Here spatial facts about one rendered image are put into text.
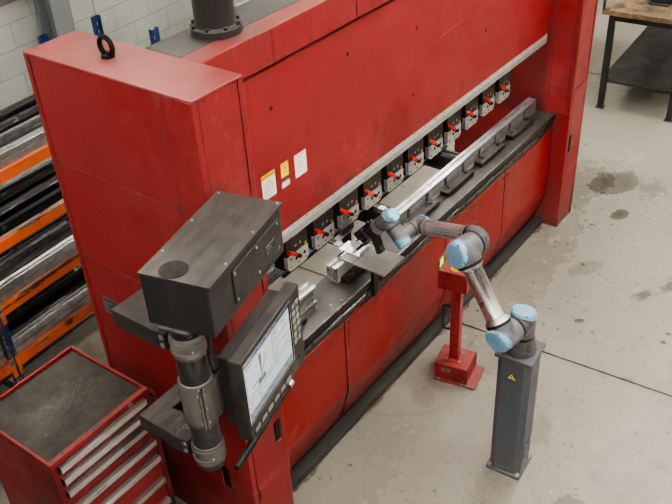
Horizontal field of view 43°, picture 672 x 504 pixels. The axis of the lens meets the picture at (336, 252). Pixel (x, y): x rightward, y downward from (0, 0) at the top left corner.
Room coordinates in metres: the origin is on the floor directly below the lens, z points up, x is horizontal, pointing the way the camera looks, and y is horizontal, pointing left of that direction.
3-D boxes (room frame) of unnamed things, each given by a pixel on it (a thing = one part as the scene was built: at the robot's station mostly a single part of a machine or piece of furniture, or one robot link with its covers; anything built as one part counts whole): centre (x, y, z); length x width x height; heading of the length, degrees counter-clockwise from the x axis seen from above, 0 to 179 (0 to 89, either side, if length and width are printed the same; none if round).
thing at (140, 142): (2.80, 0.68, 1.15); 0.85 x 0.25 x 2.30; 52
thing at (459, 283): (3.58, -0.64, 0.75); 0.20 x 0.16 x 0.18; 153
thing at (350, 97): (3.97, -0.46, 1.74); 3.00 x 0.08 x 0.80; 142
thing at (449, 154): (4.76, -0.59, 0.81); 0.64 x 0.08 x 0.14; 52
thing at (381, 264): (3.37, -0.17, 1.00); 0.26 x 0.18 x 0.01; 52
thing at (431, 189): (4.45, -0.84, 0.92); 1.67 x 0.06 x 0.10; 142
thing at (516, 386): (2.90, -0.82, 0.39); 0.18 x 0.18 x 0.77; 55
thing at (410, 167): (3.91, -0.42, 1.26); 0.15 x 0.09 x 0.17; 142
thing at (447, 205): (3.95, -0.50, 0.85); 3.00 x 0.21 x 0.04; 142
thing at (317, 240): (3.28, 0.08, 1.26); 0.15 x 0.09 x 0.17; 142
